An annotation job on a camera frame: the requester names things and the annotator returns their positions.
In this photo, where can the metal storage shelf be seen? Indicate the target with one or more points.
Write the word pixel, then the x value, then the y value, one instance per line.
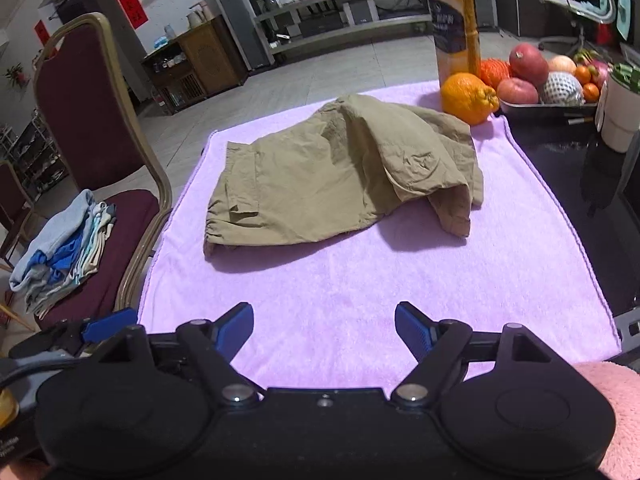
pixel 30 155

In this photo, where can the orange juice bottle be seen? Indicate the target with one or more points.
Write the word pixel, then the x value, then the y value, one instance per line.
pixel 452 25

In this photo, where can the fruit in white foam net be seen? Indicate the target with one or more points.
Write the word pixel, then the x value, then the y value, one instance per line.
pixel 562 89

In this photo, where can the small tangerine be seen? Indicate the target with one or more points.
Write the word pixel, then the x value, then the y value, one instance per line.
pixel 582 75
pixel 591 92

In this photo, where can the pale peach apple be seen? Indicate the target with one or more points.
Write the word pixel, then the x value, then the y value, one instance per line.
pixel 562 64

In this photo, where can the silver office chair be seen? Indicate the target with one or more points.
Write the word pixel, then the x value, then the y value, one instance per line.
pixel 575 2

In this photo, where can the khaki shorts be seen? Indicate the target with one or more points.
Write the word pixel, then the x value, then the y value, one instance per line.
pixel 310 180

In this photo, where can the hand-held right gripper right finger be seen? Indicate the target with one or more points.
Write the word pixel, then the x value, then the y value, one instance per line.
pixel 410 328

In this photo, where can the pink fleece clothing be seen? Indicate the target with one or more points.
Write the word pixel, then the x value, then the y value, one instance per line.
pixel 615 410

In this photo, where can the wooden cabinet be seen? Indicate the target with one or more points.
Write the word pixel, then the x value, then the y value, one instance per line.
pixel 210 55

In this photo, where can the large red apple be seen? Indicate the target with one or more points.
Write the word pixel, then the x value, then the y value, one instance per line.
pixel 527 62

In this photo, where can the small grey speaker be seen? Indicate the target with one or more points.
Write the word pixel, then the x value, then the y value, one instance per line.
pixel 359 12

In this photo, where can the white cup with green lid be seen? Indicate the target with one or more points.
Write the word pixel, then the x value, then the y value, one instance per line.
pixel 620 120

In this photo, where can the stack of folded clothes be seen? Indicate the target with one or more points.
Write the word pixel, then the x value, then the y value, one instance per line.
pixel 60 255

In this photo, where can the grey television bench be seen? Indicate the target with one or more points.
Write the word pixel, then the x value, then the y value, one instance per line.
pixel 350 35

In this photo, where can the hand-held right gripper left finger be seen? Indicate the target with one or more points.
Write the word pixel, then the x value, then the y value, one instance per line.
pixel 235 326

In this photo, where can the large bumpy orange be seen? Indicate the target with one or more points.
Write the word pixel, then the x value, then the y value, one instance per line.
pixel 467 99

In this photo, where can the purple towel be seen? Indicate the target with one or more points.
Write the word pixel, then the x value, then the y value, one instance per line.
pixel 325 285

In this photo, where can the dark fruit tray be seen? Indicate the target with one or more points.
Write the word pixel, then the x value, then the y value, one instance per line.
pixel 540 110

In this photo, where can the orange mesh net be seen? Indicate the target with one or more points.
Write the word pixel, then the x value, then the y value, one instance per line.
pixel 492 72

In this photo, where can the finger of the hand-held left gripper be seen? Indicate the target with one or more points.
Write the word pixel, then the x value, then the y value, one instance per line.
pixel 110 324

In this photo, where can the pink dragon fruit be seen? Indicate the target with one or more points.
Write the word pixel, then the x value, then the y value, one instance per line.
pixel 600 72

